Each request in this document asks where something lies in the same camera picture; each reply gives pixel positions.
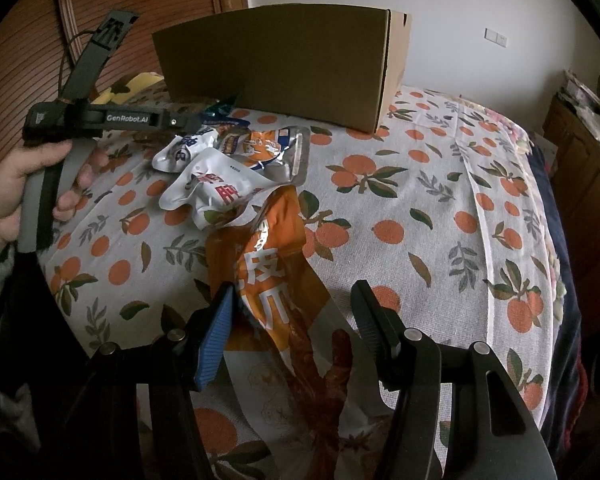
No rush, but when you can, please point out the silver white snack pouch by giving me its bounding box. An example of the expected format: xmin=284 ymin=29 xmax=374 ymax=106
xmin=151 ymin=128 xmax=277 ymax=230

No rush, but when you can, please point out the orange chicken feet snack bag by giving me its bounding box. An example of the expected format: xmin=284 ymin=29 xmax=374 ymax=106
xmin=206 ymin=186 xmax=390 ymax=479

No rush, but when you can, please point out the person's left hand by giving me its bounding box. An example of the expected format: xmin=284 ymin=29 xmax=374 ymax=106
xmin=0 ymin=141 xmax=108 ymax=253

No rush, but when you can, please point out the yellow plush toy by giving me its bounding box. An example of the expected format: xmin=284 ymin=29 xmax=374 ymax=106
xmin=92 ymin=72 xmax=163 ymax=105

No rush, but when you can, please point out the silver orange snack pouch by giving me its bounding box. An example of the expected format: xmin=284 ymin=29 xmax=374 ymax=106
xmin=218 ymin=126 xmax=311 ymax=186

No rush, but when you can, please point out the wooden wardrobe door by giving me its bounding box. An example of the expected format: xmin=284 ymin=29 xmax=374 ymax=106
xmin=0 ymin=0 xmax=247 ymax=161

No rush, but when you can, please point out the brown cardboard box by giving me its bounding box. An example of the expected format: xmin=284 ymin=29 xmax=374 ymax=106
xmin=152 ymin=3 xmax=412 ymax=133

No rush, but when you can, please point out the floral bed quilt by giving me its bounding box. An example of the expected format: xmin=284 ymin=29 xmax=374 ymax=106
xmin=486 ymin=108 xmax=588 ymax=462

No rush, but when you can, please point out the orange-print white tablecloth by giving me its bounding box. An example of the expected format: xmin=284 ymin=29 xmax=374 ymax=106
xmin=36 ymin=81 xmax=564 ymax=480

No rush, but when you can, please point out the wooden sideboard cabinet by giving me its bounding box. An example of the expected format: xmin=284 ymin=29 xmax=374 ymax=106
xmin=543 ymin=96 xmax=600 ymax=325

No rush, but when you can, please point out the white wall switch plate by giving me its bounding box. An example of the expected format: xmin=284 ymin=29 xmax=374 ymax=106
xmin=484 ymin=28 xmax=507 ymax=48

